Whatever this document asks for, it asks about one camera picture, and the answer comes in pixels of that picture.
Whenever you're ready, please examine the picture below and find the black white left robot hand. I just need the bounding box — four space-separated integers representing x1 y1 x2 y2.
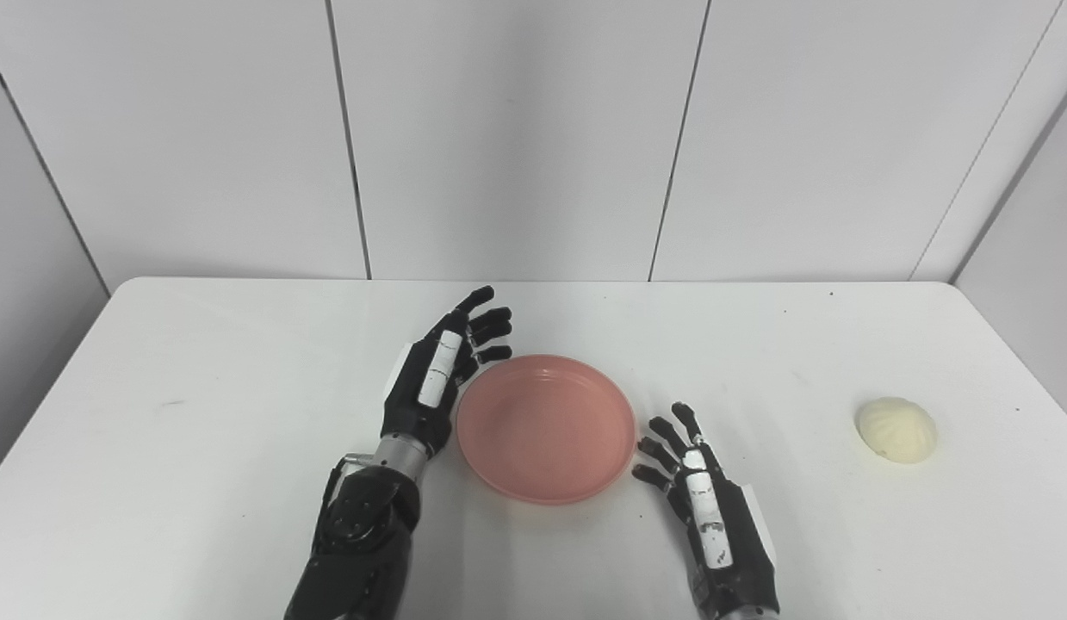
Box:
381 286 514 457

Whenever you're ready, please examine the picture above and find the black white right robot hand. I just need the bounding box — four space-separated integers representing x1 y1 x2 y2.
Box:
632 402 781 620

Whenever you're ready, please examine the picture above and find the pink round plate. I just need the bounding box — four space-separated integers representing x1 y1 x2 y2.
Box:
456 355 636 505

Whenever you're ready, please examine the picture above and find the cream steamed bun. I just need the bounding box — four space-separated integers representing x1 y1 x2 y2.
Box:
855 396 938 465

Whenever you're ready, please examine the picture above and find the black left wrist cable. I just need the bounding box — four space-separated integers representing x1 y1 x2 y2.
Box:
320 453 372 539

